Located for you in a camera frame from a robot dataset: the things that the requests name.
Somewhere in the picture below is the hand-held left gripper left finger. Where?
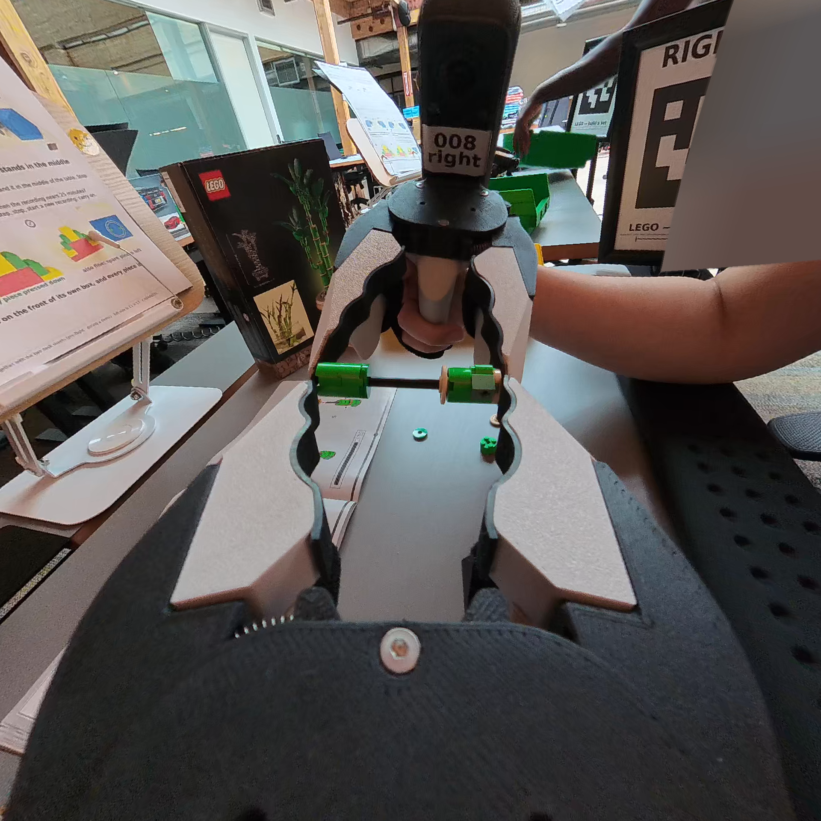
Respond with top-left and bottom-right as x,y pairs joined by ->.
168,378 -> 325,613

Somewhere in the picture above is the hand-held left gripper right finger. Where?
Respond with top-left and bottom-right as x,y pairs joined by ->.
482,375 -> 639,617

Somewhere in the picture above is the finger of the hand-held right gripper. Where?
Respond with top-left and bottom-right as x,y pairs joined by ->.
308,227 -> 409,387
468,249 -> 535,387

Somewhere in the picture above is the green brick axle assembly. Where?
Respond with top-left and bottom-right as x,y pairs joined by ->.
314,362 -> 503,406

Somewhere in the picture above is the person's right forearm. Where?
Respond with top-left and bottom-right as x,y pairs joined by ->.
531,260 -> 821,386

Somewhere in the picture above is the grey desk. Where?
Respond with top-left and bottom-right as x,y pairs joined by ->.
0,321 -> 674,758

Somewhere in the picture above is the person's right hand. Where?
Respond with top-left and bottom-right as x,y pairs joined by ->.
394,272 -> 469,355

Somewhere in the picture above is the grey background table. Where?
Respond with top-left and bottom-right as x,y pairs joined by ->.
531,170 -> 605,264

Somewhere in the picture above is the black bamboo set box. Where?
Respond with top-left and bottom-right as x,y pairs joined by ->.
159,138 -> 350,379

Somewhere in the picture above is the background instruction sheet stand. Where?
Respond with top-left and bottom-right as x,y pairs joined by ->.
314,61 -> 424,188

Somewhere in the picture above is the green plastic bin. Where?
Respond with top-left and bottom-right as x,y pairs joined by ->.
489,172 -> 551,235
502,128 -> 599,171

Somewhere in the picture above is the medium framed marker sign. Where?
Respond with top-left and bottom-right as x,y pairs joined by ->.
570,35 -> 620,139

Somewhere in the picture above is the white instruction booklet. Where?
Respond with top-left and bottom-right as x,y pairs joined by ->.
311,388 -> 399,552

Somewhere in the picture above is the white sheet stand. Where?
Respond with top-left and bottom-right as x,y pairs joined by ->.
0,340 -> 224,527

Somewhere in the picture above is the black perforated chair back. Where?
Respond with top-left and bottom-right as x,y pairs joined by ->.
619,375 -> 821,821

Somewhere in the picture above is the large framed marker sign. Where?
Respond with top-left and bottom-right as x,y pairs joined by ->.
600,0 -> 733,267

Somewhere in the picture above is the laminated instruction sheet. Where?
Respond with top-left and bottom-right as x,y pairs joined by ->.
0,54 -> 193,392

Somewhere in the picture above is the light grey panel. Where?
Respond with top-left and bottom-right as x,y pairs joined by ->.
661,0 -> 821,274

